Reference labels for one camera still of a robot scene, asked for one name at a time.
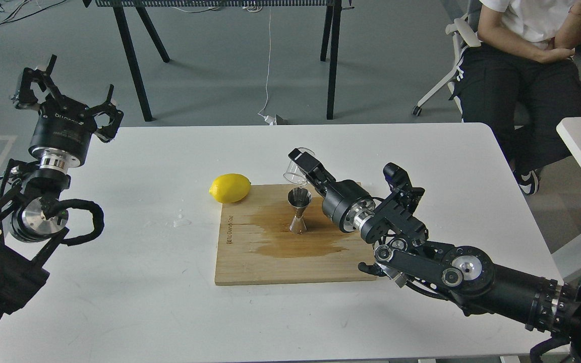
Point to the seated person white shirt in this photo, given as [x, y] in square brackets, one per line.
[522, 81]

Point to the yellow lemon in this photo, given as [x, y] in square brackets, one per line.
[230, 188]

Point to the wooden cutting board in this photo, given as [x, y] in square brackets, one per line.
[255, 245]

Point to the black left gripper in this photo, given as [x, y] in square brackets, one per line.
[63, 133]

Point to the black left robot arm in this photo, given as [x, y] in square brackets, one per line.
[33, 219]

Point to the white office chair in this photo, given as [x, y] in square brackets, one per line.
[462, 33]

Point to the steel double jigger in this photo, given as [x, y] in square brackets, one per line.
[299, 199]

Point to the small clear glass cup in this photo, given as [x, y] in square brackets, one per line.
[302, 160]

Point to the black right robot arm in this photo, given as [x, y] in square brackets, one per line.
[464, 275]

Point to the black metal frame table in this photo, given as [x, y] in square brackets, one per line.
[224, 43]

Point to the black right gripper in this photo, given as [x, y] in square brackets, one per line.
[345, 202]

